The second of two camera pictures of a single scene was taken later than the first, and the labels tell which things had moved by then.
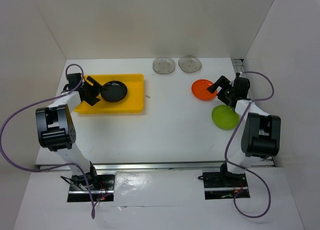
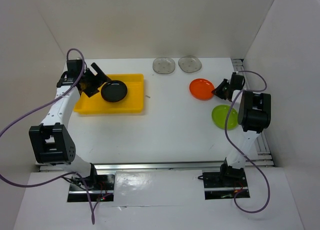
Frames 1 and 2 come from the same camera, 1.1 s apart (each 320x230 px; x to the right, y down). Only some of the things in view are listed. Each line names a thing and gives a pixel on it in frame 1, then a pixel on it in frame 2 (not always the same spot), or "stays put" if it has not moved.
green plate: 224,117 stays put
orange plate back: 199,90 stays put
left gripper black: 92,100 → 98,80
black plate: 113,91 stays put
